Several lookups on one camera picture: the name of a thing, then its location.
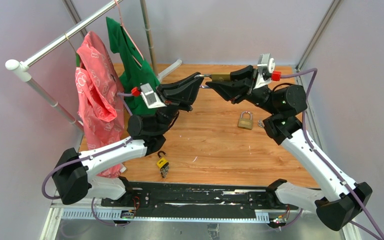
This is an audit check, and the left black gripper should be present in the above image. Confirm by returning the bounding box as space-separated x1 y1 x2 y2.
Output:
157 79 208 138

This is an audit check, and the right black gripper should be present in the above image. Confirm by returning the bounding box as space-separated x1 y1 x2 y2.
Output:
205 65 275 114

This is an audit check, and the brass padlock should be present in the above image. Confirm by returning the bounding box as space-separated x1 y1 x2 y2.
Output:
237 111 253 130
194 73 231 82

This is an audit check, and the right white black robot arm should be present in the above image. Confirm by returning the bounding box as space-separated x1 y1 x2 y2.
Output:
206 65 373 231

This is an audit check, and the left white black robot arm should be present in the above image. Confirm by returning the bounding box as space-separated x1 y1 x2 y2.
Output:
45 72 204 207

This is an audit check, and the silver key bunch on wood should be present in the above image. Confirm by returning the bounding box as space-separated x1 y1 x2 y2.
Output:
257 119 265 128

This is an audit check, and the green garment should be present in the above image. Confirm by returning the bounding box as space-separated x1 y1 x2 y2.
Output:
105 16 161 116

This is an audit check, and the yellow black padlock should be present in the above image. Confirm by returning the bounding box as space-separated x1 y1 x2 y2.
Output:
156 150 170 179

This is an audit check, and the pink patterned garment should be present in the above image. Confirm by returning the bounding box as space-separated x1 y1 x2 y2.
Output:
74 30 127 179

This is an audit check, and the pink clothes hanger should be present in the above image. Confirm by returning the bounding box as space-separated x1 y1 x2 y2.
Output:
113 0 145 67

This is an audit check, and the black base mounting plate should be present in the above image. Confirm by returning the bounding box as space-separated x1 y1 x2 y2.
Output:
98 181 287 221

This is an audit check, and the white metal clothes rack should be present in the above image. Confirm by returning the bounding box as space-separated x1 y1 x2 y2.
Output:
4 0 183 133

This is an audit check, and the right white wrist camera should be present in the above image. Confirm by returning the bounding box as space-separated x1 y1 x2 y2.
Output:
253 53 276 90

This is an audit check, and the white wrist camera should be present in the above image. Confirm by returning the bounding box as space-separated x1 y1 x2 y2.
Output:
140 83 166 109
253 53 276 90

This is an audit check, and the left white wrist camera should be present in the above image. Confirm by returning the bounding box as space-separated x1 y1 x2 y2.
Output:
140 83 166 109

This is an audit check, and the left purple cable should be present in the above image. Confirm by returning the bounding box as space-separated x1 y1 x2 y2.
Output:
41 86 143 228

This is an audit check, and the purple cable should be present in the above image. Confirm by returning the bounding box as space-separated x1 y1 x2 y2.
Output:
41 86 143 228
271 67 384 240

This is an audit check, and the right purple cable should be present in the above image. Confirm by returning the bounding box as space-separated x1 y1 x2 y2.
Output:
271 67 384 240

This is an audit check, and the aluminium frame rail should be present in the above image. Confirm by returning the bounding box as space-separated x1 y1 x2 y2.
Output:
294 0 343 147

